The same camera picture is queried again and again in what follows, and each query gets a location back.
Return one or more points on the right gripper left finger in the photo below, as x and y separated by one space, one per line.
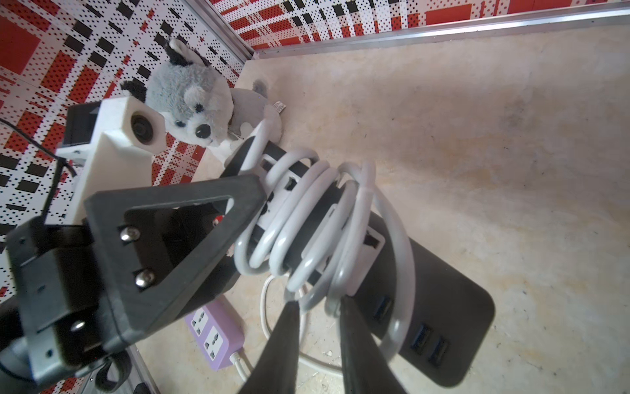
276 370

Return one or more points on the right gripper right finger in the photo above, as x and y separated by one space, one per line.
364 368

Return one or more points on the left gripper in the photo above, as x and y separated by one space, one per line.
144 258

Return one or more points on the purple power strip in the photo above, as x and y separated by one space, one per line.
217 331

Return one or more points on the black power strip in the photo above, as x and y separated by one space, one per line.
332 233

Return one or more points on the grey husky plush toy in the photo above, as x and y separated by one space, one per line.
199 106

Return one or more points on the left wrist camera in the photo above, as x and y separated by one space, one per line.
113 143

